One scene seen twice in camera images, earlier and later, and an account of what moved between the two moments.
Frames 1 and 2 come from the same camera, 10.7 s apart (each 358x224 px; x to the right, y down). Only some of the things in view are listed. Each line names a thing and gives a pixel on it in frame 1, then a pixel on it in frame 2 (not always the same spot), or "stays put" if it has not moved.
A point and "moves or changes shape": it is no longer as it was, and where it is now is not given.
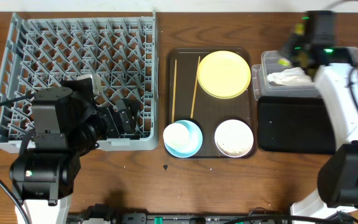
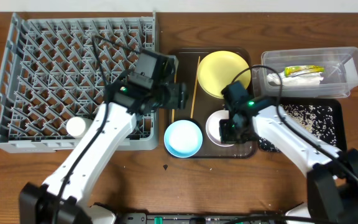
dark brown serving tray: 185,98 stays put
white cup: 177,135 moves or changes shape
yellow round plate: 224,74 stays put
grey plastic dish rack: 43,48 stays put
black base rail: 106,213 stays put
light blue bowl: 194,143 stays put
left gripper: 113,119 -> 181,95
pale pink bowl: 234,138 moves or changes shape
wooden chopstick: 195,88 stays put
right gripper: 294,40 -> 225,139
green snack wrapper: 299,29 -> 291,70
